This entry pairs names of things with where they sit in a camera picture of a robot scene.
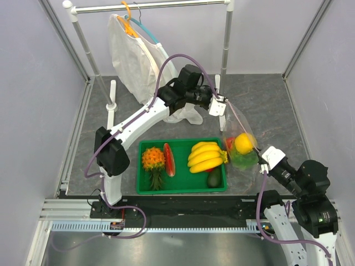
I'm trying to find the orange clothes hanger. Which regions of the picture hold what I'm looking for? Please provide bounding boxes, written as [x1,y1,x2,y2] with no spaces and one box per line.
[116,1,139,38]

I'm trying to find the white slotted cable duct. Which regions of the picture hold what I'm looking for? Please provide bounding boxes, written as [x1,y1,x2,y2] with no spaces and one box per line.
[51,220,260,233]

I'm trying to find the green plastic lettuce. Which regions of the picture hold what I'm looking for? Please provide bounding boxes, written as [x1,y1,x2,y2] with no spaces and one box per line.
[230,150,258,170]

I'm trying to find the purple cable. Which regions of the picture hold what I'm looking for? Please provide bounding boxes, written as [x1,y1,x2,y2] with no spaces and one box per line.
[255,170,333,261]
[83,53,222,211]

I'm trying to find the yellow lemon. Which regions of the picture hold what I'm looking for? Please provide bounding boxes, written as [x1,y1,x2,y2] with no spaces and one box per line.
[234,132,257,155]

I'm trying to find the clear dotted zip top bag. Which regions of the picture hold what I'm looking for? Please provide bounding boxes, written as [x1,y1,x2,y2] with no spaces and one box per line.
[222,101,259,171]

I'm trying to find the red tomato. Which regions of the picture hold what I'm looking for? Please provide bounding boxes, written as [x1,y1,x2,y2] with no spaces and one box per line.
[226,137,235,150]

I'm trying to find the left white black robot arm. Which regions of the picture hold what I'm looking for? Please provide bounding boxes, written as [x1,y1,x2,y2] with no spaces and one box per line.
[91,64,220,218]

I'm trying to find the dark green avocado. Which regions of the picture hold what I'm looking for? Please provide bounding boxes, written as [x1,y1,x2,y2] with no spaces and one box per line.
[207,168,222,188]

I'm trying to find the orange plastic pineapple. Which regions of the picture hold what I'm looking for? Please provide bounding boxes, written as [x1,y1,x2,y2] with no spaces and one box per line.
[141,147,165,191]

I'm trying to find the red watermelon slice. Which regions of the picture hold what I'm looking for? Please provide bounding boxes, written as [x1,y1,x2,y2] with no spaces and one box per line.
[163,143,176,177]

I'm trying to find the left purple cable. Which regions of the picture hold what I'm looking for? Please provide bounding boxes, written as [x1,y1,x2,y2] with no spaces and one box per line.
[83,53,222,211]

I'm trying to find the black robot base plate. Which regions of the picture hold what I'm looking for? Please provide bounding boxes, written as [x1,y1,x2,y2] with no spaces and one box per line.
[90,195,257,229]

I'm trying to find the red fruit under bananas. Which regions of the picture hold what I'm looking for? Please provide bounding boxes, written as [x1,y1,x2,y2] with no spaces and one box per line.
[205,167,215,172]

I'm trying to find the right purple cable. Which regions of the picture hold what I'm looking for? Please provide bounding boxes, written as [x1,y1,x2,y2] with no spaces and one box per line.
[255,170,333,261]

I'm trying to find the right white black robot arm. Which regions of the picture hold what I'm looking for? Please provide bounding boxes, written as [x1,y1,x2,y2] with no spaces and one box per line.
[254,157,338,265]

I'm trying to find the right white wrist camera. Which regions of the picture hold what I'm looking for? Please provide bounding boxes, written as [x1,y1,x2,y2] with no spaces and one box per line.
[258,145,286,174]

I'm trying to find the white garment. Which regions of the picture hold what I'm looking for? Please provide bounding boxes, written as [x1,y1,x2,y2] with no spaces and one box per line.
[107,13,204,125]

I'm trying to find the silver white clothes rack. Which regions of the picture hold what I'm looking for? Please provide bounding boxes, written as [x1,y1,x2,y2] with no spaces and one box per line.
[63,1,235,128]

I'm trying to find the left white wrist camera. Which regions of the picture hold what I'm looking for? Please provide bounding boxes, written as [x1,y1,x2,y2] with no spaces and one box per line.
[208,95,227,116]

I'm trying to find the yellow banana bunch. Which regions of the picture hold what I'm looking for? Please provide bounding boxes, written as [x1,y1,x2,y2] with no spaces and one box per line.
[187,141,229,173]

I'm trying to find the green plastic tray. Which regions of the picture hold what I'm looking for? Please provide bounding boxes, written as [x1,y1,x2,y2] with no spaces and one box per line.
[136,137,227,195]

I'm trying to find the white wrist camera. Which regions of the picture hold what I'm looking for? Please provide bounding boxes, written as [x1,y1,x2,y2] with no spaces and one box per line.
[258,145,286,174]
[208,95,227,116]

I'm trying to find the teal clothes hanger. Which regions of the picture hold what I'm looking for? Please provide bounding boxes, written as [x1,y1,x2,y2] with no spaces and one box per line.
[124,2,160,44]

